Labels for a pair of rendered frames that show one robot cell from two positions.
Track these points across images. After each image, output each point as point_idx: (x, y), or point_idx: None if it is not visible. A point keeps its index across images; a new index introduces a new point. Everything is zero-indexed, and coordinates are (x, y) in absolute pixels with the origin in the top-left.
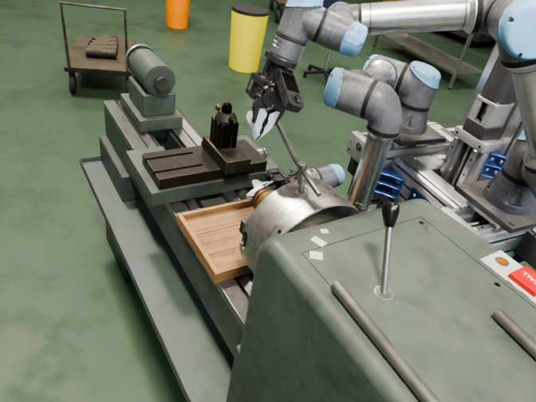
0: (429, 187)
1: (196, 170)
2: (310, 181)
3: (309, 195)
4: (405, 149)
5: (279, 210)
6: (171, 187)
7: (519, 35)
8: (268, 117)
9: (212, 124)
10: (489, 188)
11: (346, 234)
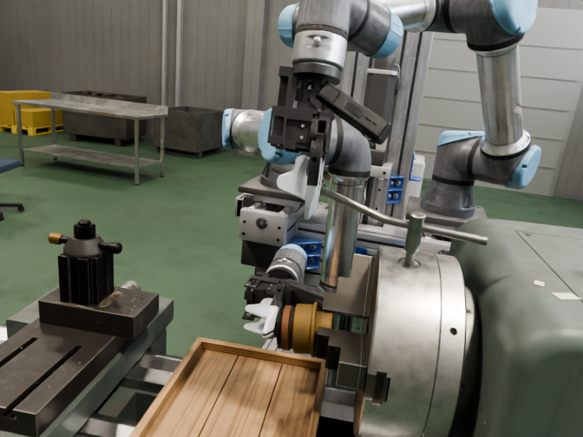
0: (361, 233)
1: (81, 359)
2: (455, 231)
3: (423, 262)
4: (300, 209)
5: (422, 303)
6: (55, 417)
7: (517, 8)
8: (321, 172)
9: (63, 268)
10: (436, 203)
11: (547, 274)
